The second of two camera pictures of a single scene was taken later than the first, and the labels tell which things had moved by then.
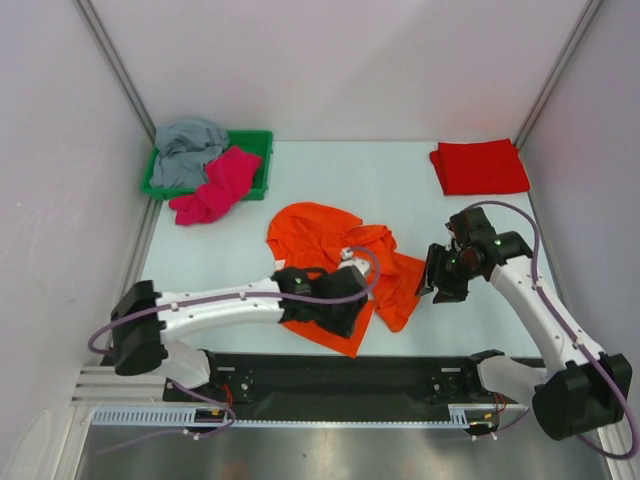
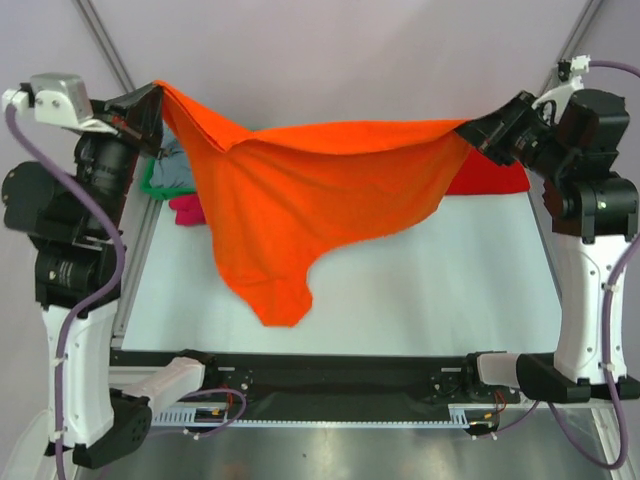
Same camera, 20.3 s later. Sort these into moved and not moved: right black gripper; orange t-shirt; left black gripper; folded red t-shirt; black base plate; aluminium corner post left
Moved: orange t-shirt; left black gripper; right black gripper
Not moved: black base plate; aluminium corner post left; folded red t-shirt
